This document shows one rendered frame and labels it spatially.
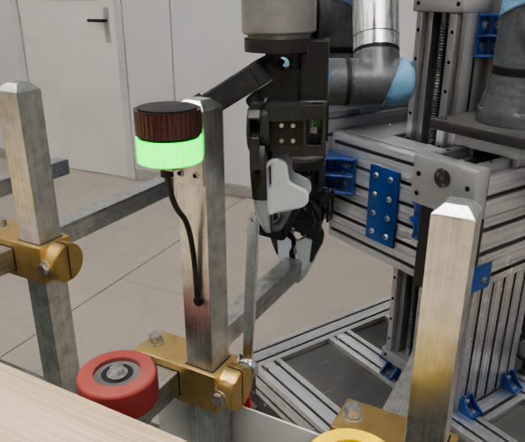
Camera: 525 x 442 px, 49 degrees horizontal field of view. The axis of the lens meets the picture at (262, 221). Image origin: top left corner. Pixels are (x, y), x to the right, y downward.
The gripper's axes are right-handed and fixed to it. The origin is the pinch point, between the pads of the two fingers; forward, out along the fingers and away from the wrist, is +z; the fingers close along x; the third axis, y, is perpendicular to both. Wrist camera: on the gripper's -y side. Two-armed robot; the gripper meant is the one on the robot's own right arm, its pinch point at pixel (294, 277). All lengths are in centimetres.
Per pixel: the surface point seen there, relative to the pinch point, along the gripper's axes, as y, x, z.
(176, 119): -37, -6, -34
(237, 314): -19.7, -1.0, -4.0
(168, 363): -33.8, -0.2, -4.9
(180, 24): 229, 187, -20
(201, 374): -33.8, -4.6, -5.0
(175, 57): 229, 192, 0
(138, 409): -43.1, -3.7, -6.8
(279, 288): -8.6, -1.5, -2.4
